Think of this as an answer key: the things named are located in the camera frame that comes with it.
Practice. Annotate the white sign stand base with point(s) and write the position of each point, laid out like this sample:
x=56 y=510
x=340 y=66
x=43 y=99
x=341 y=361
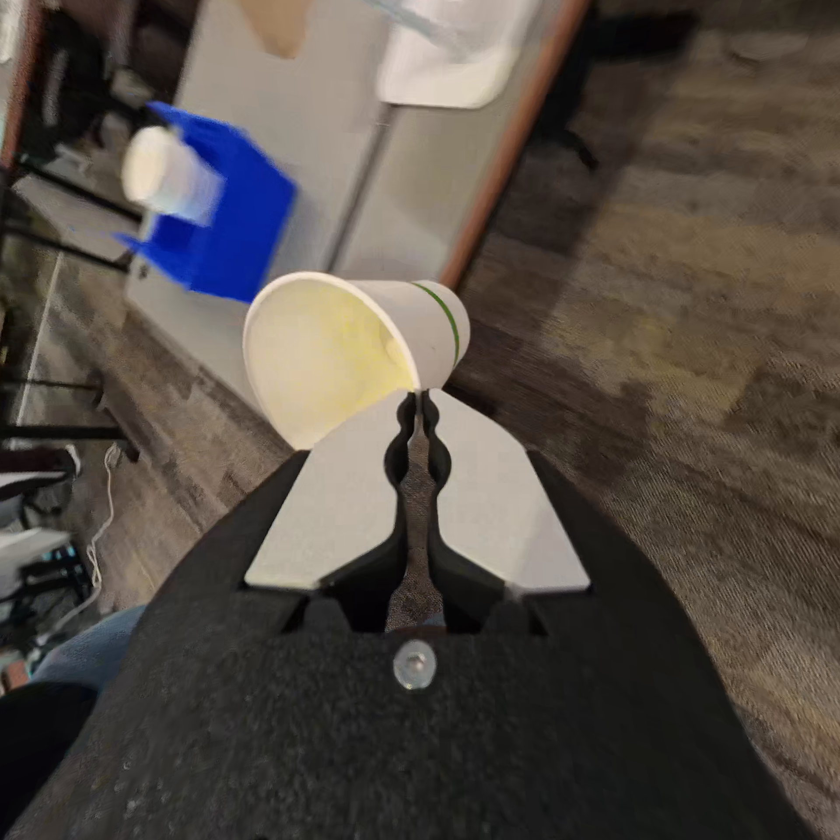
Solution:
x=446 y=72

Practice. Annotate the instruction sheet on board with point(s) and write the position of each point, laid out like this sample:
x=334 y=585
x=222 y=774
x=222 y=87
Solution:
x=275 y=26

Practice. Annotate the green banded white paper cup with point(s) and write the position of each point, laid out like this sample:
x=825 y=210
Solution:
x=315 y=354

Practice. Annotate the nested stack of paper cups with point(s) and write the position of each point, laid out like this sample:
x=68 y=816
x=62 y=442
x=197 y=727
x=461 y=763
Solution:
x=157 y=170

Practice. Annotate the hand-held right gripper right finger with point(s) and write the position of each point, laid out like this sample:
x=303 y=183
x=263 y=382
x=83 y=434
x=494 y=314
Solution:
x=505 y=518

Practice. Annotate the blue plastic bin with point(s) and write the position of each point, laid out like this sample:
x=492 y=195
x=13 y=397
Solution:
x=243 y=229

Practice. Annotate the person's jeans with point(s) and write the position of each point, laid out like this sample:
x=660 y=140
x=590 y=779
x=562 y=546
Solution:
x=85 y=649

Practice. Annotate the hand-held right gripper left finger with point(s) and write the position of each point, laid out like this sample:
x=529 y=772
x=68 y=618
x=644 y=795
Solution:
x=328 y=518

